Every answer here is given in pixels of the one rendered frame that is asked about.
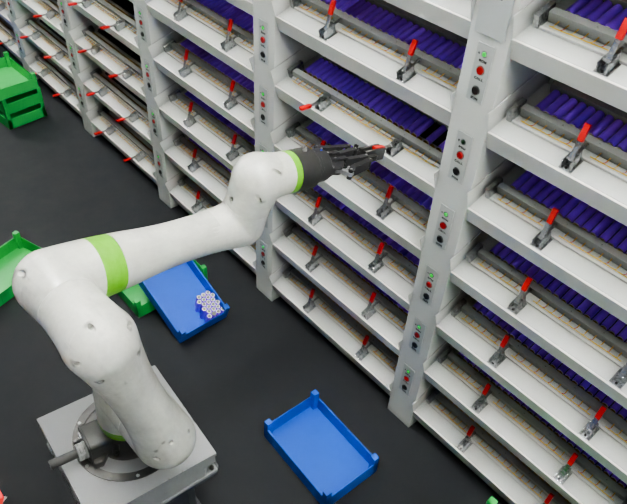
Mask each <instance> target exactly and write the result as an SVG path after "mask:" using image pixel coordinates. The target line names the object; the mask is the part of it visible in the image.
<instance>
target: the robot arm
mask: <svg viewBox="0 0 627 504"><path fill-rule="evenodd" d="M374 145H380V144H378V143H377V144H373V145H368V146H364V147H359V145H358V144H354V147H351V145H350V144H338V145H314V149H310V148H308V147H307V146H304V147H299V148H294V149H289V150H284V151H278V152H250V153H248V154H245V155H244V156H242V157H241V158H240V159H239V160H238V161H237V162H236V163H235V165H234V167H233V169H232V173H231V177H230V181H229V185H228V189H227V192H226V195H225V197H224V200H223V202H222V203H221V204H219V205H217V206H214V207H212V208H209V209H207V210H204V211H201V212H198V213H196V214H193V215H190V216H187V217H183V218H180V219H176V220H173V221H169V222H165V223H161V224H157V225H152V226H147V227H142V228H136V229H130V230H124V231H118V232H113V233H107V234H102V235H97V236H92V237H87V238H83V239H78V240H74V241H70V242H65V243H61V244H57V245H53V246H50V247H46V248H42V249H38V250H36V251H33V252H31V253H29V254H28V255H26V256H25V257H24V258H23V259H22V260H21V261H20V262H19V263H18V265H17V266H16V268H15V270H14V273H13V277H12V290H13V293H14V296H15V298H16V300H17V302H18V303H19V304H20V305H21V306H22V308H24V309H25V310H26V311H27V312H28V313H29V314H30V315H31V316H32V317H33V318H34V319H35V320H36V321H37V322H38V323H39V324H40V325H41V326H42V327H43V329H44V330H45V331H46V333H47V334H48V335H49V337H50V338H51V340H52V341H53V343H54V345H55V346H56V348H57V350H58V352H59V354H60V356H61V358H62V360H63V362H64V363H65V365H66V366H67V367H68V368H69V369H70V370H71V371H72V372H73V373H74V374H76V375H77V376H78V377H80V378H81V379H82V380H83V381H85V382H86V383H87V384H88V385H89V386H90V387H92V390H93V397H94V403H95V410H96V416H97V419H95V420H93V421H91V422H88V423H86V424H84V425H81V426H79V427H78V433H77V434H78V438H77V439H75V440H73V441H72V442H73V444H75V445H74V450H72V451H69V452H67V453H65V454H62V455H60V456H58V457H56V458H53V459H51V460H49V461H48V462H49V465H50V468H51V470H53V469H55V468H57V467H59V466H62V465H64V464H66V463H68V462H71V461H73V460H75V459H77V458H78V459H79V461H83V460H85V459H87V458H89V460H90V462H91V464H94V466H95V468H96V469H98V468H100V467H103V466H104V465H105V463H106V461H107V459H108V457H109V458H112V459H115V460H121V461H127V460H133V459H136V458H140V459H141V461H142V462H144V463H145V464H146V465H148V466H150V467H152V468H155V469H162V470H164V469H171V468H174V467H176V466H178V465H180V464H181V463H183V462H184V461H185V460H186V459H187V458H188V457H189V456H190V454H191V453H192V451H193V449H194V446H195V442H196V430H195V426H194V423H193V421H192V420H191V418H190V417H189V415H188V414H187V413H186V412H185V411H184V410H183V409H182V407H181V406H180V405H179V404H178V403H177V402H176V401H175V399H174V398H173V397H172V396H171V395H170V394H169V393H168V391H167V390H166V389H165V388H164V386H163V385H162V384H161V382H160V381H159V379H158V378H157V376H156V374H155V373H154V371H153V369H152V367H151V365H150V362H149V360H148V358H147V356H146V353H145V350H144V348H143V345H142V342H141V339H140V336H139V332H138V329H137V326H136V324H135V322H134V320H133V319H132V318H131V316H130V315H129V314H128V313H127V312H125V311H124V310H123V309H121V308H120V307H119V306H118V305H116V304H115V303H114V302H113V301H112V300H110V299H109V298H108V297H110V296H112V295H114V294H117V293H119V292H121V291H123V290H126V289H128V288H130V287H132V286H134V285H136V284H139V283H141V282H143V281H145V280H147V279H149V278H151V277H153V276H155V275H157V274H159V273H162V272H164V271H166V270H168V269H171V268H173V267H176V266H178V265H181V264H183V263H186V262H189V261H192V260H195V259H198V258H201V257H204V256H207V255H210V254H214V253H218V252H222V251H226V250H231V249H236V248H241V247H246V246H249V245H251V244H253V243H254V242H256V241H257V240H258V239H259V238H260V236H261V235H262V233H263V230H264V227H265V224H266V221H267V218H268V215H269V213H270V211H271V209H272V207H273V205H274V203H275V202H276V200H277V199H278V198H279V197H282V196H284V195H287V194H291V193H293V195H297V192H299V191H303V190H307V189H311V188H314V187H315V186H317V184H318V183H319V182H323V181H326V180H327V179H328V178H330V177H331V176H332V175H340V174H343V175H345V176H347V177H346V179H348V180H351V179H352V178H353V176H355V175H358V174H360V173H362V172H364V171H366V170H368V169H370V166H371V163H372V162H374V161H377V160H382V159H383V157H384V154H385V150H386V148H385V147H381V148H377V149H372V147H373V146H374ZM358 147H359V148H358ZM344 148H345V149H344ZM76 443H77V444H76Z"/></svg>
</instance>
